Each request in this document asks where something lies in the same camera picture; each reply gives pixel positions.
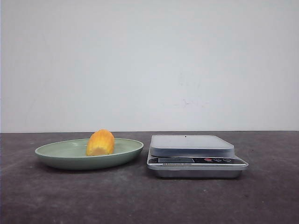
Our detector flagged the silver digital kitchen scale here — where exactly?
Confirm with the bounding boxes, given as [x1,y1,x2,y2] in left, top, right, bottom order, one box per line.
[147,135,249,178]

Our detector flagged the pale green plate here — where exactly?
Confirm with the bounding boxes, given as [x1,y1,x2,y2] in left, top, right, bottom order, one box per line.
[35,138,144,170]

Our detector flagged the yellow corn cob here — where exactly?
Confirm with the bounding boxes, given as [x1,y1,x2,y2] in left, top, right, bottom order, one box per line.
[85,129,114,156]

